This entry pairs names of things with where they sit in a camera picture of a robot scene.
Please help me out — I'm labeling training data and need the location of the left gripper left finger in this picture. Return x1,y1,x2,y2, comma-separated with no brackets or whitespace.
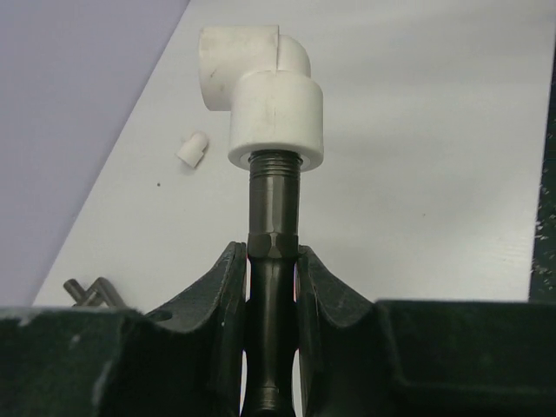
1,242,246,416

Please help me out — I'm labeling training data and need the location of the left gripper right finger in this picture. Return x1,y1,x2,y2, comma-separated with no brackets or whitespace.
296,246,555,416

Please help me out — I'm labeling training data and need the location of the white elbow fitting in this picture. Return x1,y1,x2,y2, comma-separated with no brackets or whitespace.
198,25,324,171

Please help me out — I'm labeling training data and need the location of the far white elbow fitting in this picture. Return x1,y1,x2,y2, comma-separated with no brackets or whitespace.
175,130,209,169

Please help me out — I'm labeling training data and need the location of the dark grey faucet wrench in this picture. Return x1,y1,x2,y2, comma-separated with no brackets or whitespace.
63,277,126,308

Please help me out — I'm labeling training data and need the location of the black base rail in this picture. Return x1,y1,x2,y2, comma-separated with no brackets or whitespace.
529,63,555,303

